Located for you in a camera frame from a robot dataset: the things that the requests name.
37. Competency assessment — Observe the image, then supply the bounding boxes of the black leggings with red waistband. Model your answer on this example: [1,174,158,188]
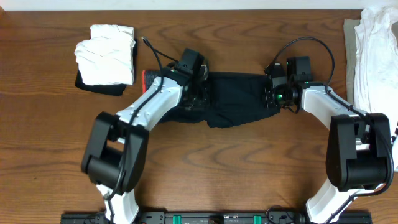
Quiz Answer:
[160,72,280,128]

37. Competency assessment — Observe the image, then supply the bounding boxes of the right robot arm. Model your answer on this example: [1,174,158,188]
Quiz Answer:
[264,57,395,223]

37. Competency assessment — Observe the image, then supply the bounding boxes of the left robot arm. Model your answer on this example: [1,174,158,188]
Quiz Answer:
[81,49,208,223]

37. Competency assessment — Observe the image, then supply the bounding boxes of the folded black garment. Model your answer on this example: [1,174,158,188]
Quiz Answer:
[75,38,137,96]

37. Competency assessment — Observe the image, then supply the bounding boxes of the folded white garment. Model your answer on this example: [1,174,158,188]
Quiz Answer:
[75,24,136,86]

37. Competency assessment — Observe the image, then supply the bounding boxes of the white ribbed garment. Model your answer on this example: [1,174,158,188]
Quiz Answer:
[353,6,398,172]

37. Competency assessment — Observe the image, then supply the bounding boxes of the black looped cable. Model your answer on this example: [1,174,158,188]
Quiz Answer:
[266,205,296,224]

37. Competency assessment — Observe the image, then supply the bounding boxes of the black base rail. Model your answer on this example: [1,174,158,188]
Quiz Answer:
[60,210,373,224]

